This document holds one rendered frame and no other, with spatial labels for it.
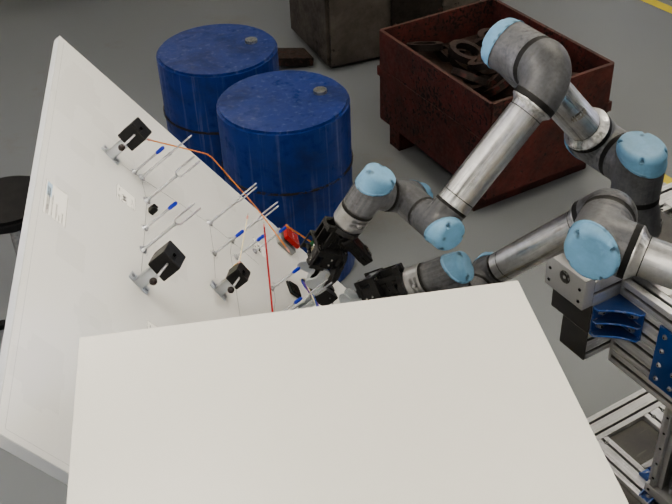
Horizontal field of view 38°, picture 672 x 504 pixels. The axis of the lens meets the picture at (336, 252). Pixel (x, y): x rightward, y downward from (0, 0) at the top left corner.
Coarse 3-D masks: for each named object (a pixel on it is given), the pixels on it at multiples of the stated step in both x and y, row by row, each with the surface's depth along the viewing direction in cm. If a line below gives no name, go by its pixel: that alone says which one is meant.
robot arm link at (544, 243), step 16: (592, 192) 206; (608, 192) 200; (576, 208) 208; (544, 224) 218; (560, 224) 212; (528, 240) 219; (544, 240) 215; (560, 240) 213; (480, 256) 234; (496, 256) 226; (512, 256) 222; (528, 256) 219; (544, 256) 218; (480, 272) 229; (496, 272) 226; (512, 272) 225
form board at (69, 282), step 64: (64, 64) 206; (64, 128) 187; (192, 192) 220; (64, 256) 158; (128, 256) 176; (192, 256) 199; (256, 256) 228; (64, 320) 147; (128, 320) 163; (192, 320) 182; (0, 384) 127; (64, 384) 137; (64, 448) 129
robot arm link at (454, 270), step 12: (456, 252) 218; (420, 264) 223; (432, 264) 220; (444, 264) 218; (456, 264) 216; (468, 264) 219; (420, 276) 221; (432, 276) 219; (444, 276) 218; (456, 276) 217; (468, 276) 218; (432, 288) 221; (444, 288) 219
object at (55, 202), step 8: (48, 184) 169; (48, 192) 167; (56, 192) 169; (64, 192) 172; (48, 200) 165; (56, 200) 168; (64, 200) 170; (48, 208) 164; (56, 208) 166; (64, 208) 168; (56, 216) 164; (64, 216) 166; (64, 224) 165
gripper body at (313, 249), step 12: (324, 228) 212; (336, 228) 211; (312, 240) 217; (324, 240) 215; (336, 240) 214; (312, 252) 215; (324, 252) 213; (336, 252) 215; (312, 264) 214; (324, 264) 216; (336, 264) 217
